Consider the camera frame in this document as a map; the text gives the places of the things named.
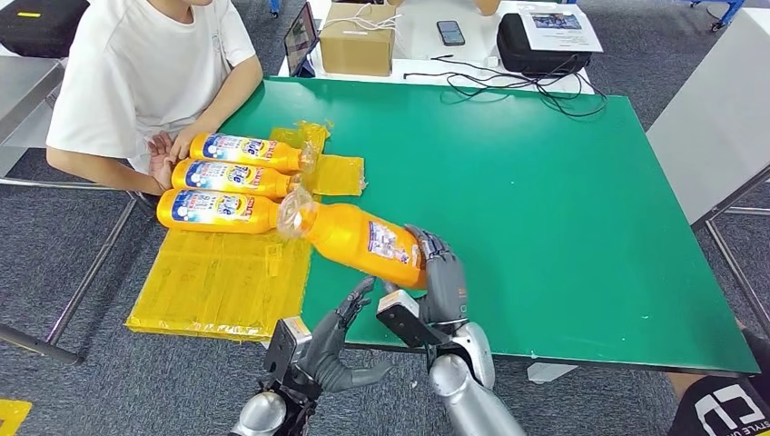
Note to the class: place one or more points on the grey side table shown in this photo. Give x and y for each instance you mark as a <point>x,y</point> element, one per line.
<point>716,120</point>

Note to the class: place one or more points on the person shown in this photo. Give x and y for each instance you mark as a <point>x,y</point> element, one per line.
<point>132,72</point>
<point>722,412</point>
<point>487,6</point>

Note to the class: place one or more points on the small white adapter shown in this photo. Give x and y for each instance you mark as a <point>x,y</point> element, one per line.
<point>491,62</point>

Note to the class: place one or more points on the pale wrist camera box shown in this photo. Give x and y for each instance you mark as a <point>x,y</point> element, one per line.
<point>403,316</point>
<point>286,352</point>

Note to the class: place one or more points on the orange detergent bottle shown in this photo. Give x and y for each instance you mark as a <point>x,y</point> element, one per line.
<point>252,150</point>
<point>349,240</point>
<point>228,177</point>
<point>216,210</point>

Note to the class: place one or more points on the black carry case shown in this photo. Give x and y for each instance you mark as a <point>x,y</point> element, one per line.
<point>522,54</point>

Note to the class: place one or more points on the white table foot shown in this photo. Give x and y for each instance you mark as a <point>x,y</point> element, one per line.
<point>552,373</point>

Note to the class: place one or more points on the yellow tape mat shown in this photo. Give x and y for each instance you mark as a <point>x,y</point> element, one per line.
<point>228,283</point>

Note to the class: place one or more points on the grey metal-frame table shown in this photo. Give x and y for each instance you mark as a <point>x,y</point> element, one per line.
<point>21,90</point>

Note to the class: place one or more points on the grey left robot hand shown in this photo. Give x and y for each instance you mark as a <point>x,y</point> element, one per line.
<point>325,355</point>

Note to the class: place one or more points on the black smartphone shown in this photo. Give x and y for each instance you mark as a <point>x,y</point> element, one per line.
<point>451,33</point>

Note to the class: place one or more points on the printed paper sheet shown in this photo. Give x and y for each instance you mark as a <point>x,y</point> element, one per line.
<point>559,37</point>

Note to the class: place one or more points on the blue metal rack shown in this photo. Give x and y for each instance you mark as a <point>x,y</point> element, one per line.
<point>728,11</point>

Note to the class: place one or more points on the white table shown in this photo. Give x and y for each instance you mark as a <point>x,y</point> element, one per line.
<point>415,45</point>

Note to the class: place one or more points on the brown cardboard box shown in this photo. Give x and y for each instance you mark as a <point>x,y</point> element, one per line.
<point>358,53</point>

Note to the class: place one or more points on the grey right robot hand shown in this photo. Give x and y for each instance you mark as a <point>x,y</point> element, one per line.
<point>445,289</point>

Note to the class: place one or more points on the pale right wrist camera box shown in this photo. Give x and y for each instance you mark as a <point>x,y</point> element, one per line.
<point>403,316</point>

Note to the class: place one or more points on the dark tablet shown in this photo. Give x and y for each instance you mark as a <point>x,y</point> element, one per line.
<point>301,37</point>

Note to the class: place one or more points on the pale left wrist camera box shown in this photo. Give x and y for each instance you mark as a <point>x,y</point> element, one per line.
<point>286,352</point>

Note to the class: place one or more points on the black bag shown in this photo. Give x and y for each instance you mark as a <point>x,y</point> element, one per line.
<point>36,30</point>

